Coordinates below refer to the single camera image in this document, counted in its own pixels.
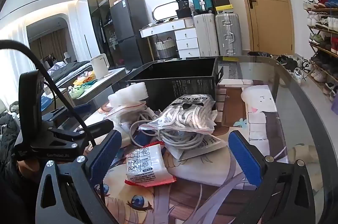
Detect white vanity desk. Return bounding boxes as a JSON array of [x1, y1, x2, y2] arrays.
[[139, 18, 199, 58]]

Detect dark glass cabinet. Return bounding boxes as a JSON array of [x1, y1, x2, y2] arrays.
[[86, 0, 125, 69]]

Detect oval mirror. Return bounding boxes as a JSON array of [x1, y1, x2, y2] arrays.
[[152, 1, 189, 23]]

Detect printed desk mat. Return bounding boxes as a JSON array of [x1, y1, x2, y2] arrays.
[[76, 78, 291, 224]]

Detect bed with striped bedding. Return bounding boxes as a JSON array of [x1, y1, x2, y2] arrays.
[[47, 59, 92, 82]]

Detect white electric kettle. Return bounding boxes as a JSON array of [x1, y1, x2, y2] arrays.
[[90, 53, 109, 80]]

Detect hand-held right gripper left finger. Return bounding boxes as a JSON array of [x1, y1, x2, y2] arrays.
[[35, 130, 123, 224]]

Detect bag of white laces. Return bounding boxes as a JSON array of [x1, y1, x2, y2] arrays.
[[138, 94, 217, 135]]

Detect white charging cable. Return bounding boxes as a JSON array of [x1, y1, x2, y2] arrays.
[[129, 106, 202, 148]]

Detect pile of colourful cloths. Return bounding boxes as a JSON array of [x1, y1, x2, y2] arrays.
[[69, 71, 97, 99]]

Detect silver suitcase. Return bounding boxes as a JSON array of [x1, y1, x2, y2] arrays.
[[214, 12, 242, 56]]

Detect black bag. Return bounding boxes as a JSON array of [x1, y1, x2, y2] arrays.
[[174, 0, 191, 19]]

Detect white tissue pack red wrapper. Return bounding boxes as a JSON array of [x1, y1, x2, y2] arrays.
[[125, 144, 177, 188]]

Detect black cardboard box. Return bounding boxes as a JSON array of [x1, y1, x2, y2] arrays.
[[128, 57, 224, 113]]

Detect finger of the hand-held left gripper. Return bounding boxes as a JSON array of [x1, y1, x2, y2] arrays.
[[42, 104, 91, 121], [50, 120, 114, 138]]

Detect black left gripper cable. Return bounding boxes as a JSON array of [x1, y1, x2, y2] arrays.
[[0, 40, 97, 148]]

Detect black refrigerator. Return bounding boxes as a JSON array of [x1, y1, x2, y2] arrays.
[[109, 0, 154, 69]]

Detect grey side cart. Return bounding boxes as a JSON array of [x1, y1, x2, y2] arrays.
[[44, 67, 128, 111]]

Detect shoe rack with shoes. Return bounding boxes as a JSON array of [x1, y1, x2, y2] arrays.
[[303, 0, 338, 103]]

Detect woven laundry basket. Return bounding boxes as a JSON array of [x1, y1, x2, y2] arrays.
[[154, 38, 177, 59]]

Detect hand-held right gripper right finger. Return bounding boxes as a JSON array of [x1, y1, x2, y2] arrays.
[[228, 131, 316, 224]]

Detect white suitcase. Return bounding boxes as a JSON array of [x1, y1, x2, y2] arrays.
[[193, 13, 220, 57]]

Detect white printed packet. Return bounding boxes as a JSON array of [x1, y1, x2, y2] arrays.
[[169, 133, 228, 161]]

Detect shoes on floor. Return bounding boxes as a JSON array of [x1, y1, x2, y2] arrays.
[[248, 51, 313, 83]]

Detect clear zip bag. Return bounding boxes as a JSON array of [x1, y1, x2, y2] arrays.
[[104, 101, 149, 124]]

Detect tan wooden door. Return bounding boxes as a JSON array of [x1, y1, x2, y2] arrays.
[[229, 0, 295, 56]]

